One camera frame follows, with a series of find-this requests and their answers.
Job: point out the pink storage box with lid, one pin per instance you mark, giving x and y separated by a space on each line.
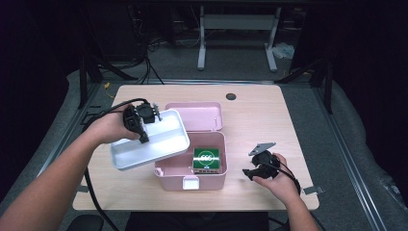
205 181

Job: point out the black metal stand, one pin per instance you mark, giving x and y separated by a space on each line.
327 86
84 80

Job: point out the dark round object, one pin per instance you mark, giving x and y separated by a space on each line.
85 224

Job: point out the person's dark clothing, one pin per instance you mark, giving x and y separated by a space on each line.
198 222

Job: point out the person's right hand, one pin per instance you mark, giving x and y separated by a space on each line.
284 186

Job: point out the white metal desk frame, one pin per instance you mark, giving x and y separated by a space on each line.
237 22

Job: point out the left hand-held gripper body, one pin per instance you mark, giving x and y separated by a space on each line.
141 114

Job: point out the white plastic tray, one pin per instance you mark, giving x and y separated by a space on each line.
163 141

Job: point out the person's left hand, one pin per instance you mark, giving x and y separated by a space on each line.
107 128

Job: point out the green and white carton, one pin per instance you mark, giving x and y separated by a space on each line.
207 157

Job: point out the grey metal table bracket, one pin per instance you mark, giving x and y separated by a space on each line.
84 189
313 190

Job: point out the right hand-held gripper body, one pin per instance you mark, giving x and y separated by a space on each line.
267 163

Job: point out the clear plastic bag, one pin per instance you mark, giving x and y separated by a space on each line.
284 50

